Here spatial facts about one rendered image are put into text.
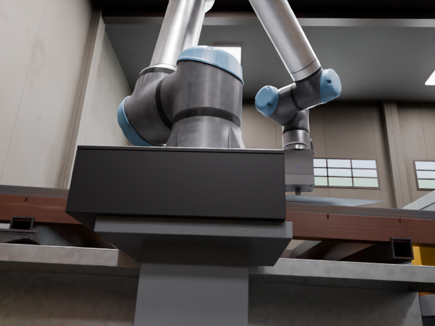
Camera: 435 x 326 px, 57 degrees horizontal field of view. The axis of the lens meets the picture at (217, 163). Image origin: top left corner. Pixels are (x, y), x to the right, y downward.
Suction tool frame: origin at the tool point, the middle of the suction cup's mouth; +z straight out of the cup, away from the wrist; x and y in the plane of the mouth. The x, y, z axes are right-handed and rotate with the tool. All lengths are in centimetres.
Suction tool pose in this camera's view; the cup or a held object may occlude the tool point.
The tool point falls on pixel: (298, 205)
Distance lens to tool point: 111.0
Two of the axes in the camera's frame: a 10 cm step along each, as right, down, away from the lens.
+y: -9.9, 0.0, 1.1
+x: -1.0, -3.8, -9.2
